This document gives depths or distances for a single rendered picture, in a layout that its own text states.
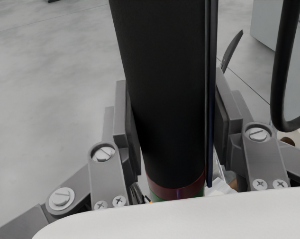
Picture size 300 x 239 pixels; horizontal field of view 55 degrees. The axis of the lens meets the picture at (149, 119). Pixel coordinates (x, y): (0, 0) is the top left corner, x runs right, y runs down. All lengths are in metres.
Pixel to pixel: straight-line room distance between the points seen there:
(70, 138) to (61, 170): 0.33
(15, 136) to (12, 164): 0.34
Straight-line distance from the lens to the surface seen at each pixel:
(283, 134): 0.30
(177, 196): 0.16
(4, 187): 2.42
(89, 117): 2.64
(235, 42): 0.47
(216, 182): 0.25
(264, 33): 3.33
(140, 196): 0.58
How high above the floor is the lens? 1.64
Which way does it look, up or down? 42 degrees down
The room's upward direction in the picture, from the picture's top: 10 degrees counter-clockwise
